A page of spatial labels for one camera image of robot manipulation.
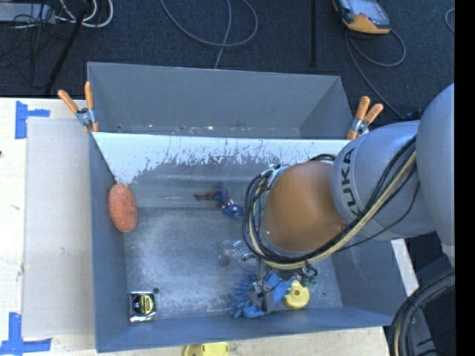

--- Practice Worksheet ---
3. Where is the blue and red toy figure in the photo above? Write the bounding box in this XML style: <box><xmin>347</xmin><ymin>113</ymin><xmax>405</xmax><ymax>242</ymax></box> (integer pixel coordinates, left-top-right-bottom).
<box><xmin>193</xmin><ymin>186</ymin><xmax>246</xmax><ymax>220</ymax></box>

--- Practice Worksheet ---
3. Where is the black and yellow tape measure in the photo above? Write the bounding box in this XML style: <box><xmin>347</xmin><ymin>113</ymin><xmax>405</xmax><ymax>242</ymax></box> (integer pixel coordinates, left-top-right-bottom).
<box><xmin>128</xmin><ymin>291</ymin><xmax>157</xmax><ymax>324</ymax></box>

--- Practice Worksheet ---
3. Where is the grey metal bin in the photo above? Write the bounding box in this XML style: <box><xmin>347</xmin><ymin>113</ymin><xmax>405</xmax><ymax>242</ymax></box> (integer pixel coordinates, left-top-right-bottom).
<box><xmin>85</xmin><ymin>61</ymin><xmax>409</xmax><ymax>354</ymax></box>

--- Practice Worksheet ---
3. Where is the clear glass object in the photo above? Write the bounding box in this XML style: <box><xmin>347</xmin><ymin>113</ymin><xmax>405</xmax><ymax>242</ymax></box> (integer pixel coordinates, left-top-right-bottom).
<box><xmin>217</xmin><ymin>238</ymin><xmax>258</xmax><ymax>267</ymax></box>

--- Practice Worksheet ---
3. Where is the yellow round plastic piece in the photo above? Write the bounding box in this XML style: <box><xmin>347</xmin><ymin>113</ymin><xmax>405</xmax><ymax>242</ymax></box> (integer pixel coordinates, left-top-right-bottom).
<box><xmin>282</xmin><ymin>279</ymin><xmax>310</xmax><ymax>310</ymax></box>
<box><xmin>182</xmin><ymin>342</ymin><xmax>231</xmax><ymax>356</ymax></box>

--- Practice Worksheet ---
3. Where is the orange copper scouring pad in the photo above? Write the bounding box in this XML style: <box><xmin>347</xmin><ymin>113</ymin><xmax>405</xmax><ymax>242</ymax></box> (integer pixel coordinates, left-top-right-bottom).
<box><xmin>107</xmin><ymin>182</ymin><xmax>139</xmax><ymax>234</ymax></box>

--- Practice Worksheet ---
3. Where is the blue bristly brush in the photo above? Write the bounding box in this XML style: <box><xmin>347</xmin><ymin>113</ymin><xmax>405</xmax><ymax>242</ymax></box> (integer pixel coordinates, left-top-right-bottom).
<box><xmin>228</xmin><ymin>271</ymin><xmax>292</xmax><ymax>320</ymax></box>

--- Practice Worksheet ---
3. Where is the pale wood flat board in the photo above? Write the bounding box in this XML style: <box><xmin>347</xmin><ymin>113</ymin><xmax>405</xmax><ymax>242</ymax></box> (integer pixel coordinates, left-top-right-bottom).
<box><xmin>21</xmin><ymin>116</ymin><xmax>96</xmax><ymax>340</ymax></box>

